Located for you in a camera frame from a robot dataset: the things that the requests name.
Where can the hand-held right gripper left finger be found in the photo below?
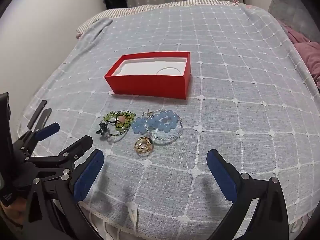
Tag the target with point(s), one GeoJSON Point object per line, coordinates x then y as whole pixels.
{"type": "Point", "coordinates": [88, 175]}

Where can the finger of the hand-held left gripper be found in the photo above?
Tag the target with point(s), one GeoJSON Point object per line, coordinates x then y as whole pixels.
{"type": "Point", "coordinates": [47, 131]}
{"type": "Point", "coordinates": [77, 146]}

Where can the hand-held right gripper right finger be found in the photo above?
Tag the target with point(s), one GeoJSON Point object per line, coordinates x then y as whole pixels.
{"type": "Point", "coordinates": [221, 176]}

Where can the red jewelry box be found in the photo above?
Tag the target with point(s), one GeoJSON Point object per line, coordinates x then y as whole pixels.
{"type": "Point", "coordinates": [150, 85]}

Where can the person's left hand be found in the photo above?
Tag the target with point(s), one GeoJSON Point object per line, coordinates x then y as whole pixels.
{"type": "Point", "coordinates": [11, 211]}

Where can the striped bed sheet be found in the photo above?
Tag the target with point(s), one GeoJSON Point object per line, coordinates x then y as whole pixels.
{"type": "Point", "coordinates": [100, 17]}

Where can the pink blanket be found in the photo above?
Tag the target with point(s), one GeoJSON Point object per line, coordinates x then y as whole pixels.
{"type": "Point", "coordinates": [308, 52]}

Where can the grey pillow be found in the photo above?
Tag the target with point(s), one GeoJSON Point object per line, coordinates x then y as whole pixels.
{"type": "Point", "coordinates": [285, 7]}

